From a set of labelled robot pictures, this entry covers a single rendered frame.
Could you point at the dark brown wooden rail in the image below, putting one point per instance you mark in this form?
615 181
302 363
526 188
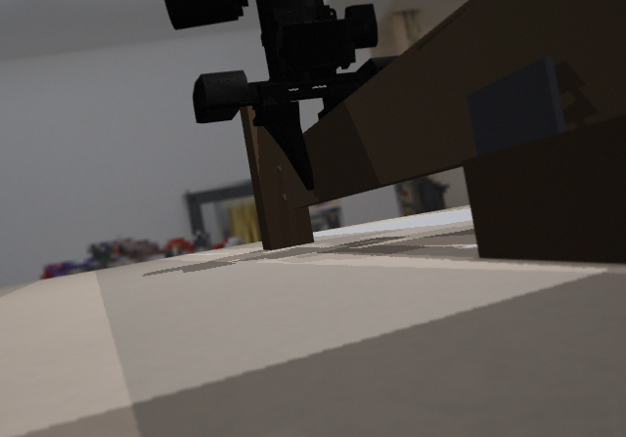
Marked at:
412 119

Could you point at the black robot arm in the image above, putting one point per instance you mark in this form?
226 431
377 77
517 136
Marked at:
298 44

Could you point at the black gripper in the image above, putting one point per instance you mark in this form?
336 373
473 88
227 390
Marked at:
218 96

